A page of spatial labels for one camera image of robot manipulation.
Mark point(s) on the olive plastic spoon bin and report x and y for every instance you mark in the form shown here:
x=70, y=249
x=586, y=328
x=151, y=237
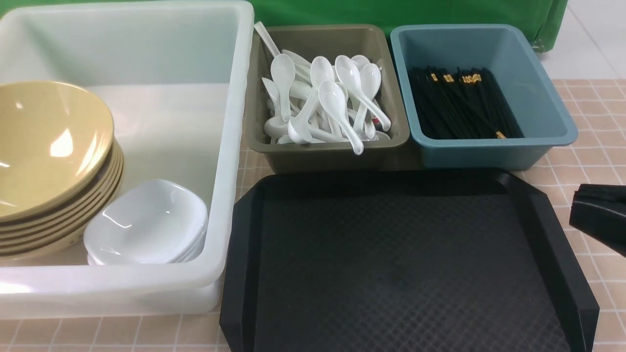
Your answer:
x=328, y=41

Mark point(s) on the tan noodle bowl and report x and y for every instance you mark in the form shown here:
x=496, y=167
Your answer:
x=54, y=137

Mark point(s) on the stack of white side dishes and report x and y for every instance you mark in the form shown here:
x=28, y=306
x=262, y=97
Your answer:
x=192, y=252

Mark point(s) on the large white plastic tub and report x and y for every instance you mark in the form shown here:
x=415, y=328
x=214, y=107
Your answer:
x=174, y=74

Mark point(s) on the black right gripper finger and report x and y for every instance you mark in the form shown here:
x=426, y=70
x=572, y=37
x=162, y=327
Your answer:
x=600, y=212

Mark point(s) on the teal plastic chopstick bin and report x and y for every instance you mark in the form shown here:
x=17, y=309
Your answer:
x=539, y=110

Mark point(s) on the black plastic serving tray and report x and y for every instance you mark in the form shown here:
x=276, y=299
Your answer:
x=403, y=261

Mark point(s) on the pile of white soup spoons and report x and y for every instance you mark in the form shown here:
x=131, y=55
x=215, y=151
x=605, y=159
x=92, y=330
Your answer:
x=320, y=101

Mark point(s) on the pile of black chopsticks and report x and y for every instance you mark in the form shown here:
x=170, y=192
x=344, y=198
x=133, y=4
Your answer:
x=466, y=104

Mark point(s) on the white square side dish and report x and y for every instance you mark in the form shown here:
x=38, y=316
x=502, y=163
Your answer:
x=155, y=222

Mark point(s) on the beige checkered table mat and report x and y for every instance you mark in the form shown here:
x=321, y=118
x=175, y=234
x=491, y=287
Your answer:
x=598, y=156

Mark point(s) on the stack of tan bowls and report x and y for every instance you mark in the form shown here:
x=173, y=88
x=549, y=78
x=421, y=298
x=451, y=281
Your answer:
x=59, y=225

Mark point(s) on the green cloth backdrop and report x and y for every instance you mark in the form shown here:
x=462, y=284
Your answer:
x=539, y=20

